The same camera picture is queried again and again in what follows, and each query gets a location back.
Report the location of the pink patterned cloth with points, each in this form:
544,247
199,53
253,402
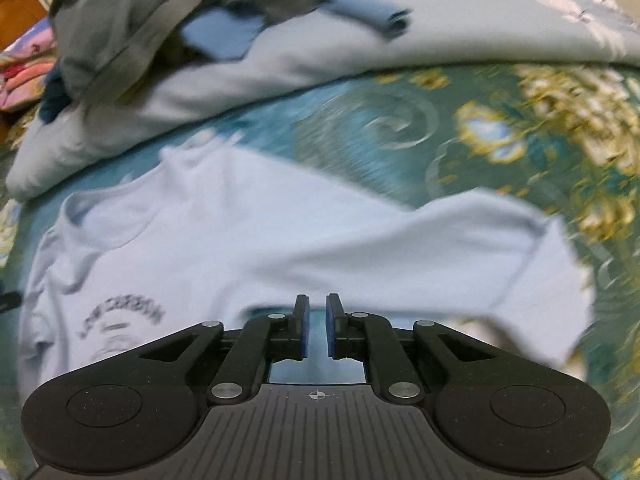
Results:
25,70

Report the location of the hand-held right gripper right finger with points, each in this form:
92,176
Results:
330,329

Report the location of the grey green garment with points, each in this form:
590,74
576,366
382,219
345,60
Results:
120,35

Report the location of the light blue printed t-shirt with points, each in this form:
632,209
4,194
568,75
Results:
280,240

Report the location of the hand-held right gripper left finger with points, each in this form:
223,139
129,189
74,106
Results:
303,330

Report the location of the teal floral bed sheet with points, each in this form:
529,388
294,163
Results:
400,125

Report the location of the light blue floral quilt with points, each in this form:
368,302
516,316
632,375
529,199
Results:
450,20

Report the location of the blue garment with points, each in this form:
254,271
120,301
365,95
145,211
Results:
220,30

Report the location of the brown wooden headboard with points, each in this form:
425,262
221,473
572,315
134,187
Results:
17,7

